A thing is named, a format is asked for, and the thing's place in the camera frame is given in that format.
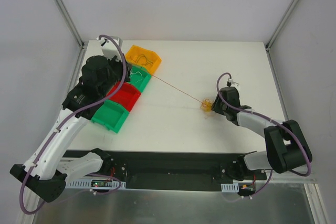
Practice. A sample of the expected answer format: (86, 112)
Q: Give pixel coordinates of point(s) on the white cable duct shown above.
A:
(230, 188)
(88, 183)

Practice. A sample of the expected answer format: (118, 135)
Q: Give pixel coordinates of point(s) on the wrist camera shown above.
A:
(109, 50)
(232, 83)

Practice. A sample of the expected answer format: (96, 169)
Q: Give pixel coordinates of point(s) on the lower green plastic bin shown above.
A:
(111, 115)

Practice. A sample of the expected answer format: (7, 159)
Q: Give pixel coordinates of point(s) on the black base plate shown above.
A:
(177, 171)

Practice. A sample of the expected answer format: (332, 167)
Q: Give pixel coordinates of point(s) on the right aluminium frame post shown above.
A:
(284, 19)

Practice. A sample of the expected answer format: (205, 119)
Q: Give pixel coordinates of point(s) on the green plastic bin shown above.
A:
(140, 77)
(111, 115)

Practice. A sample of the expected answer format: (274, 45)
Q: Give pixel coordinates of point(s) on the orange plastic bin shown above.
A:
(143, 57)

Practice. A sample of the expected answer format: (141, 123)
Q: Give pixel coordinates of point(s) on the left white cable duct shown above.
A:
(88, 183)

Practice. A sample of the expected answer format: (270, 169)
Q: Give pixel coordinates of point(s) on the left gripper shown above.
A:
(122, 67)

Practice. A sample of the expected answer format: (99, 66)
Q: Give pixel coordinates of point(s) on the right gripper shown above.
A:
(218, 105)

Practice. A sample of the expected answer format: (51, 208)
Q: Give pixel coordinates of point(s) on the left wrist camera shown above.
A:
(109, 50)

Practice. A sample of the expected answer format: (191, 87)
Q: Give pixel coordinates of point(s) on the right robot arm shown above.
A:
(286, 147)

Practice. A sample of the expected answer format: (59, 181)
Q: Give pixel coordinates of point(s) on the upper green plastic bin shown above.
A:
(140, 77)

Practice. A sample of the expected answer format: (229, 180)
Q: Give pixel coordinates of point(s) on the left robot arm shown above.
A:
(42, 173)

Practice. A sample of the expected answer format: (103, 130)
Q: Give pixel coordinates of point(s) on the left aluminium frame post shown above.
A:
(69, 22)

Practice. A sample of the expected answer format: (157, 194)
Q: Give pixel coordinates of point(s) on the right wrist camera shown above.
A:
(232, 83)

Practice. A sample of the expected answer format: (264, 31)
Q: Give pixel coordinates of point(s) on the right white cable duct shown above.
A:
(230, 188)

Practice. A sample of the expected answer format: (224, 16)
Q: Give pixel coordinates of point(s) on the red plastic bin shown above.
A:
(126, 96)

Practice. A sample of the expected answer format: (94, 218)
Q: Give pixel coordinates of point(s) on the aluminium frame post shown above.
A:
(284, 19)
(69, 22)

